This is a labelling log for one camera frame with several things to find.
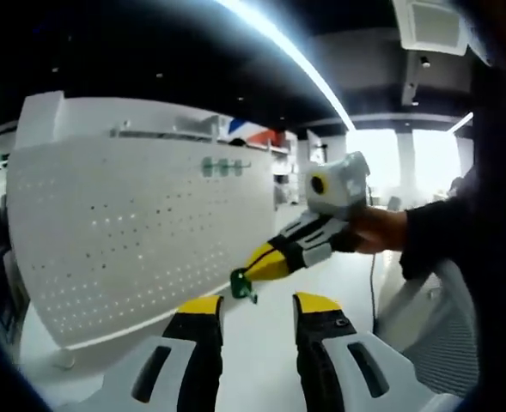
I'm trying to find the right gripper thin cable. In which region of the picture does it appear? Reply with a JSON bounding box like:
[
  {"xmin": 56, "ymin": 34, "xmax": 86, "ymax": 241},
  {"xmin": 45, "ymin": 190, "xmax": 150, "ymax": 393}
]
[{"xmin": 369, "ymin": 251, "xmax": 379, "ymax": 319}]

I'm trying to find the ceiling air vent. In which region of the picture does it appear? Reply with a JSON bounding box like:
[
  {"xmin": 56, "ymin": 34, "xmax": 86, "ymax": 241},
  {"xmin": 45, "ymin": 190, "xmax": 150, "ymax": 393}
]
[{"xmin": 392, "ymin": 0, "xmax": 469, "ymax": 56}]

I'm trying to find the white partition panel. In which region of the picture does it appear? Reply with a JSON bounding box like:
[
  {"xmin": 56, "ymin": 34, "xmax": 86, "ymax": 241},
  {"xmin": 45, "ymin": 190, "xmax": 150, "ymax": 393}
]
[{"xmin": 15, "ymin": 89, "xmax": 289, "ymax": 152}]

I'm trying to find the ceiling light strip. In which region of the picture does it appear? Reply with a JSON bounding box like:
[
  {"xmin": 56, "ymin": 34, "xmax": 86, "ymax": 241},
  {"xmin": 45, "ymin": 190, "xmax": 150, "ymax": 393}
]
[{"xmin": 213, "ymin": 0, "xmax": 357, "ymax": 130}]

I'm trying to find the person's right hand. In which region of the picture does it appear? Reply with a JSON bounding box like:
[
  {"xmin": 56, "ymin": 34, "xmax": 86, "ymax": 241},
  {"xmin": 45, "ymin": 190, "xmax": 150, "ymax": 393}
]
[{"xmin": 342, "ymin": 205, "xmax": 409, "ymax": 255}]

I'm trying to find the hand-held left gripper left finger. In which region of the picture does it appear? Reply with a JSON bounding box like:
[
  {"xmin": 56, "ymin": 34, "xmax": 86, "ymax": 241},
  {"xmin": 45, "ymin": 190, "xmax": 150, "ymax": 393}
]
[{"xmin": 57, "ymin": 294, "xmax": 226, "ymax": 412}]

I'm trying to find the grey mesh office chair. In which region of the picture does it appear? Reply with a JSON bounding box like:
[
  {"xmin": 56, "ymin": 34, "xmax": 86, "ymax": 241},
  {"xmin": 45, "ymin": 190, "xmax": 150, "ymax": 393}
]
[{"xmin": 375, "ymin": 259, "xmax": 481, "ymax": 399}]

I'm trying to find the red blue striped banner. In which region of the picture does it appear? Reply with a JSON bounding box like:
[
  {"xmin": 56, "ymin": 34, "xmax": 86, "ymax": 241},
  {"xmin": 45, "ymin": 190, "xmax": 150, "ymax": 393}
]
[{"xmin": 225, "ymin": 117, "xmax": 287, "ymax": 146}]

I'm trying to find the grey metal shelf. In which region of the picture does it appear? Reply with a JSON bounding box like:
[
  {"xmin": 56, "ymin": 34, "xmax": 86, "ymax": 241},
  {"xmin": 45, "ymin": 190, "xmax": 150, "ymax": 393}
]
[{"xmin": 108, "ymin": 113, "xmax": 220, "ymax": 142}]

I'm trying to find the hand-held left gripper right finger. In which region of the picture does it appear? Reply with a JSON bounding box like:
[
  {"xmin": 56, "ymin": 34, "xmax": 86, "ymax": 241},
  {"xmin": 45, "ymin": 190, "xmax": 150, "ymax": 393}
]
[{"xmin": 292, "ymin": 291, "xmax": 464, "ymax": 412}]

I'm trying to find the white perforated mounting plate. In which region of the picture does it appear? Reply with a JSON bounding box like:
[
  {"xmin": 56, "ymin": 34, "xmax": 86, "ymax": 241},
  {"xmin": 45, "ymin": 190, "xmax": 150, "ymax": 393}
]
[{"xmin": 5, "ymin": 128, "xmax": 278, "ymax": 349}]

